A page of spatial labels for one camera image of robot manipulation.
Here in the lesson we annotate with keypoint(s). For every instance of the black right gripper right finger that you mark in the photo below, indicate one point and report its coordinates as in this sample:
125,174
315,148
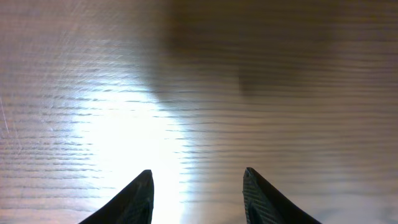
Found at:
264,204

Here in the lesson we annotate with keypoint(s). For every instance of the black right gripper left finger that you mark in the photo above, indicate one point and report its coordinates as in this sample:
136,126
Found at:
133,205

